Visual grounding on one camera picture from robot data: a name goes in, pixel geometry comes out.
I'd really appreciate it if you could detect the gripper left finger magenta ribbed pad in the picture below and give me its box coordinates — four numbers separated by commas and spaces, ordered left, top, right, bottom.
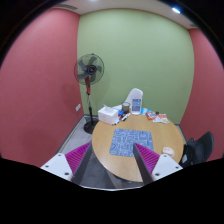
42, 142, 92, 185

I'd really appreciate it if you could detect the white wall socket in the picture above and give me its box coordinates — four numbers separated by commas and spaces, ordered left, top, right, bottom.
75, 104, 81, 112

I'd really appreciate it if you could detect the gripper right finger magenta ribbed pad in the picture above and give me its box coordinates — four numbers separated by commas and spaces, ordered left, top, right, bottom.
133, 143, 182, 185

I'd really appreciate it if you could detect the black standing fan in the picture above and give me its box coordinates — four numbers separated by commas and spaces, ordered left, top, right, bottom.
73, 52, 105, 135

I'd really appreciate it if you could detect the white plastic jug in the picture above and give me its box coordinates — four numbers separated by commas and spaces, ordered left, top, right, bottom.
126, 88, 143, 115

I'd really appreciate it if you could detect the red snack packet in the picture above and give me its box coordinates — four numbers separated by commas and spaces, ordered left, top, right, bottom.
146, 112, 157, 120

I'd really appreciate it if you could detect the round wooden table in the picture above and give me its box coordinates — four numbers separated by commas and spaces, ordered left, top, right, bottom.
92, 115, 184, 182

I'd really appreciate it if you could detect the white tissue box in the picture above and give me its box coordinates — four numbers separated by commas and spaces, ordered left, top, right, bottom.
98, 106, 118, 125

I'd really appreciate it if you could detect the black office chair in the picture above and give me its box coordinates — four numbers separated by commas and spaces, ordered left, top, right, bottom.
179, 131, 214, 168

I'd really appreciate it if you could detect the blue patterned mouse pad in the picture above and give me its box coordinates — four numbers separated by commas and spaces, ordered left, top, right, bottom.
109, 128, 154, 157

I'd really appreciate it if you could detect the blue small packet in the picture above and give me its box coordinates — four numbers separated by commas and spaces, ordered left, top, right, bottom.
140, 108, 150, 115

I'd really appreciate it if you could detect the black white marker pen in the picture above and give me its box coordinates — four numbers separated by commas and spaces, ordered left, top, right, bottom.
122, 113, 131, 121

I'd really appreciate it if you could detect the orange white snack packet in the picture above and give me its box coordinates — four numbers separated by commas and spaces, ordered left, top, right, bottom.
154, 114, 169, 124

